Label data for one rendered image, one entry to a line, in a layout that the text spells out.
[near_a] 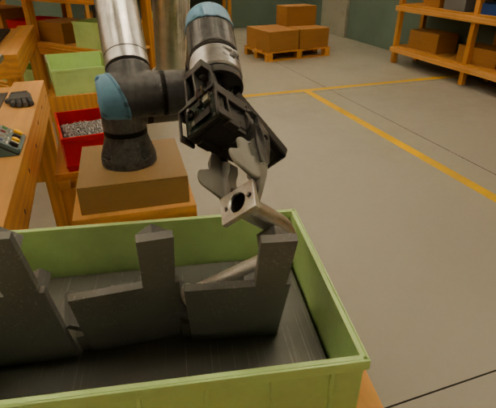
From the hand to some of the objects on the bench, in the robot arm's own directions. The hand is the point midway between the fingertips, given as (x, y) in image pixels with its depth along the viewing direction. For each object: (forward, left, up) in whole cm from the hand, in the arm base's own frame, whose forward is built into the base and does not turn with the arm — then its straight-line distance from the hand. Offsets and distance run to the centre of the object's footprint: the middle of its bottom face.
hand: (248, 204), depth 54 cm
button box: (+66, -92, -31) cm, 118 cm away
